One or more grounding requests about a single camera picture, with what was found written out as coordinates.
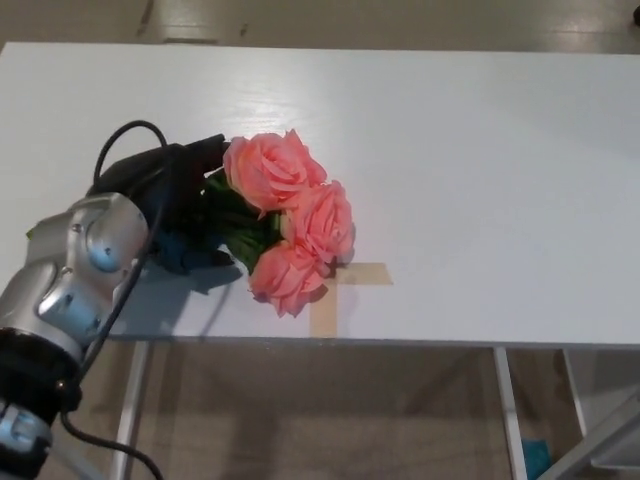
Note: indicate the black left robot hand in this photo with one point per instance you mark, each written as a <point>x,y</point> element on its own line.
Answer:
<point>170,185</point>

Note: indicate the pink rose bouquet green stems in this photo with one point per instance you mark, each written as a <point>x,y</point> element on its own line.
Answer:
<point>280,170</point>

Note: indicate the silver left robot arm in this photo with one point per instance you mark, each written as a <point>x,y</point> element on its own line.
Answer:
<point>95,240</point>

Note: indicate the grey metal stand leg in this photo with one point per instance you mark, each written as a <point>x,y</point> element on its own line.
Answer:
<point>600,440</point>
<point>75,465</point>

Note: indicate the teal object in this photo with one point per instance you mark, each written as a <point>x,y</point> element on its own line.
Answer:
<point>536,452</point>

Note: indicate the white table leg thin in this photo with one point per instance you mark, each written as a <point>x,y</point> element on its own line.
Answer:
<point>574,395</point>

